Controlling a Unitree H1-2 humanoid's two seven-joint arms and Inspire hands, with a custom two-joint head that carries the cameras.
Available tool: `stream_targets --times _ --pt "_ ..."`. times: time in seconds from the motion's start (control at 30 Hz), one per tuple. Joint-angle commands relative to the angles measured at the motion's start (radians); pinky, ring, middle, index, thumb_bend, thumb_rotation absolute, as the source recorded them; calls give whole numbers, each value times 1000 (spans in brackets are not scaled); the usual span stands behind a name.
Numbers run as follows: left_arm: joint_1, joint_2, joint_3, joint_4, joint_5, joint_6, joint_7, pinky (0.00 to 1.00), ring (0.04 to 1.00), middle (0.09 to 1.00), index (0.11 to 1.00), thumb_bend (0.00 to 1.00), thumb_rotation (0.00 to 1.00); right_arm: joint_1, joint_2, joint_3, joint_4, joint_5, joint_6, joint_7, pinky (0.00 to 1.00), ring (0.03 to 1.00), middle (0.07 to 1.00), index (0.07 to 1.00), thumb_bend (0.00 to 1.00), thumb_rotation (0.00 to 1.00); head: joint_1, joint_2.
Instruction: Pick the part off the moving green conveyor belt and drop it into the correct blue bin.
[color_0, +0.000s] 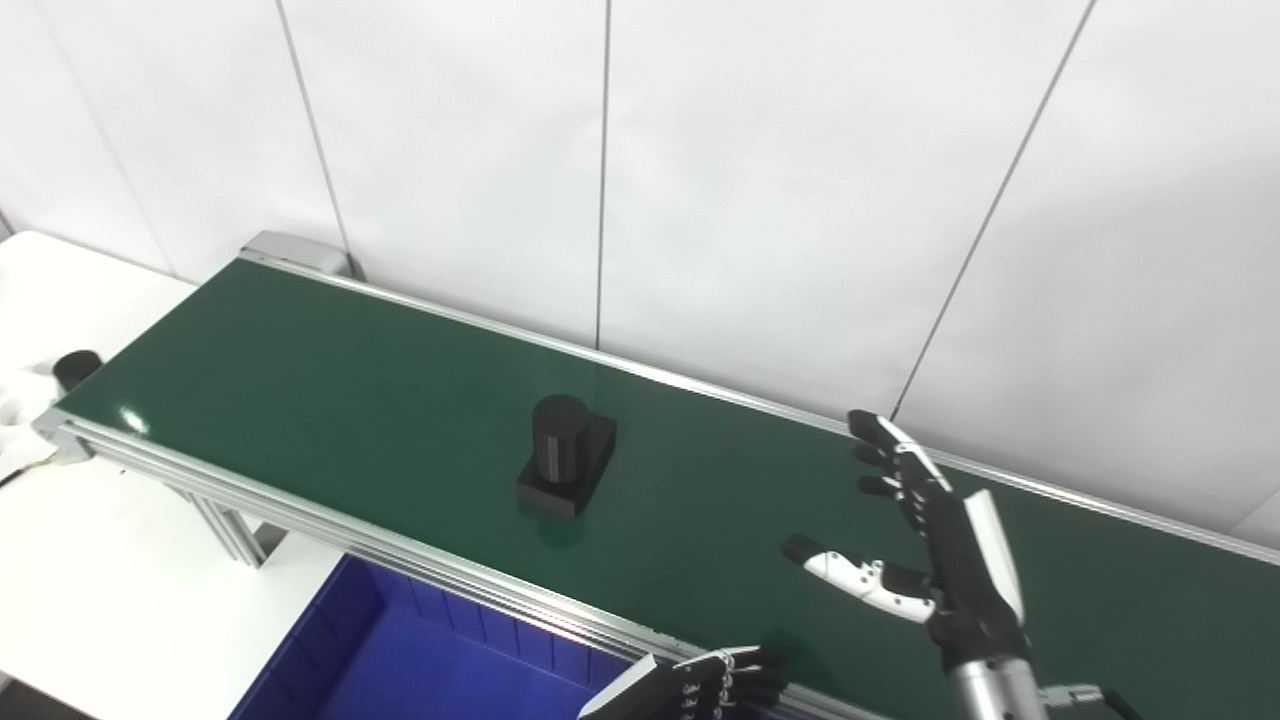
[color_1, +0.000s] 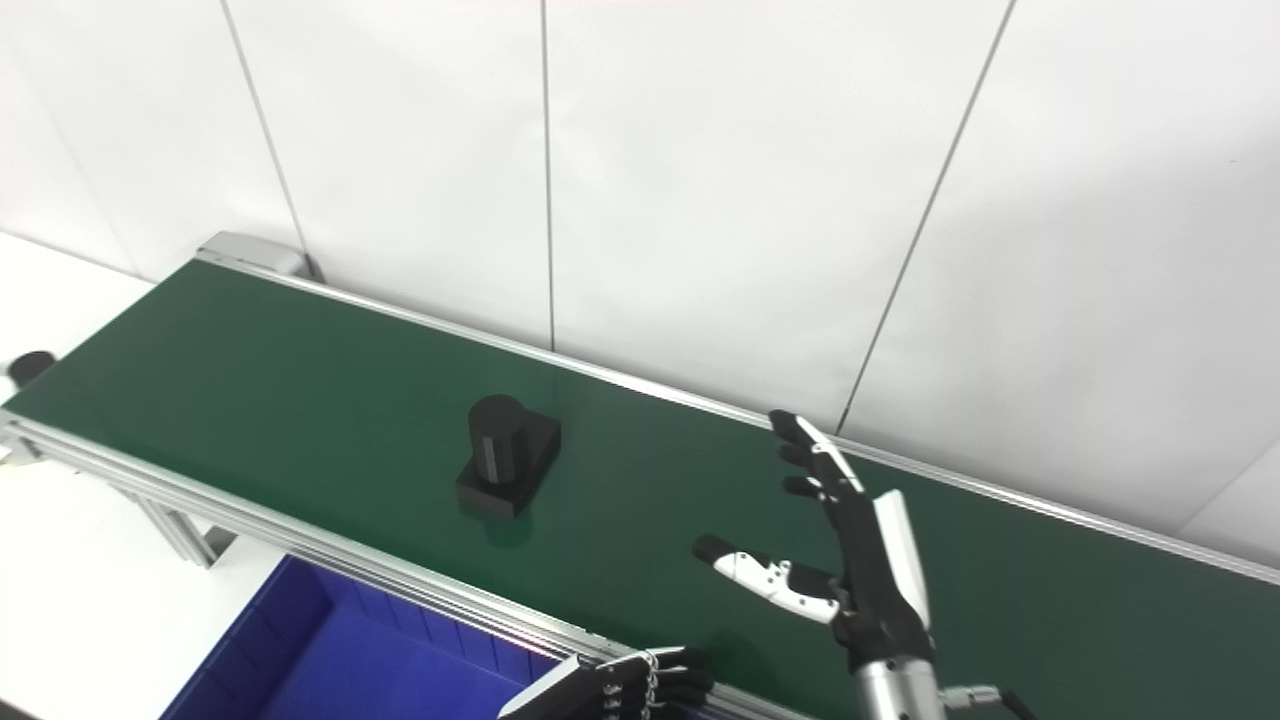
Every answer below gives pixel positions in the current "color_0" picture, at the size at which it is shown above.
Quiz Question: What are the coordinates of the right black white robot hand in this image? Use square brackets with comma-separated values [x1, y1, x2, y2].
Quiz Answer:
[780, 408, 1032, 674]

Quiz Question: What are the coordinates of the aluminium conveyor leg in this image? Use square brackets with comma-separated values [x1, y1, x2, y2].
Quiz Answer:
[178, 488, 293, 568]

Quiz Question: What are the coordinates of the blue plastic bin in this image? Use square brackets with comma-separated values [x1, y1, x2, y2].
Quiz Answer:
[228, 553, 641, 720]

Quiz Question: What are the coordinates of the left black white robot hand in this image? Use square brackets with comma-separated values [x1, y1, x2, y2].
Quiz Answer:
[578, 645, 789, 720]

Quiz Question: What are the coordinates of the small black cylinder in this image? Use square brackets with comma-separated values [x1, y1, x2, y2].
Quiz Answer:
[52, 349, 105, 393]

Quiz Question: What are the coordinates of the green conveyor belt aluminium frame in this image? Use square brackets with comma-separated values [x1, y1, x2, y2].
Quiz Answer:
[30, 230, 1280, 720]

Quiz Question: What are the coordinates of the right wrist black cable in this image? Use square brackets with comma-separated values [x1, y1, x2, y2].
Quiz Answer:
[1040, 682, 1143, 720]

